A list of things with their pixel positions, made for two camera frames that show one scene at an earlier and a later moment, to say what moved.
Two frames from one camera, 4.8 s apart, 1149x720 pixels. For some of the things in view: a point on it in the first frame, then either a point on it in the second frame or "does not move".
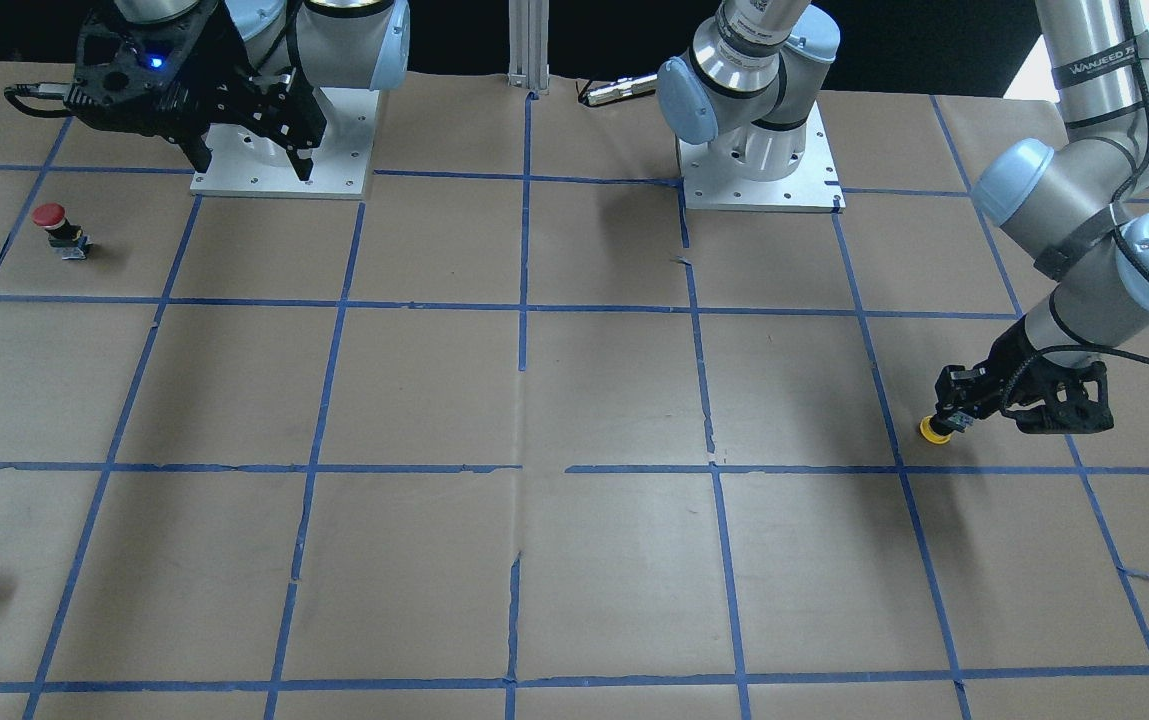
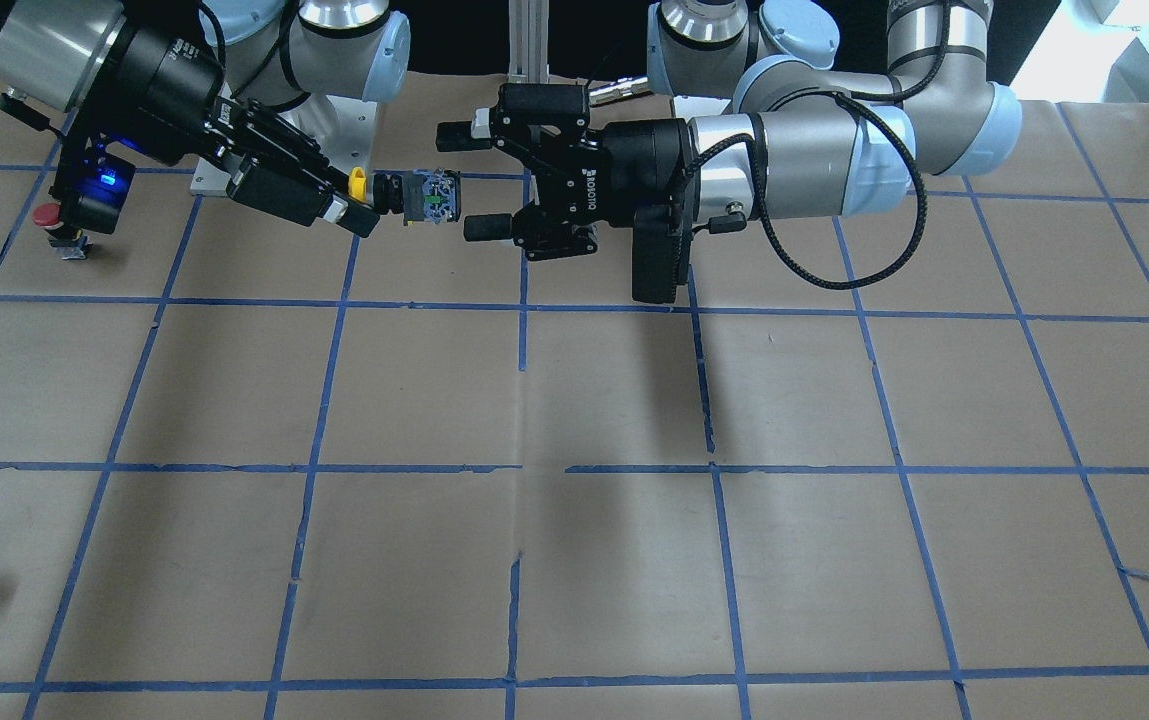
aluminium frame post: [529, 45] does not move
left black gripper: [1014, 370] → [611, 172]
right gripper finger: [194, 147] → [288, 198]
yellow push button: [927, 431] → [420, 195]
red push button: [66, 237] does not move
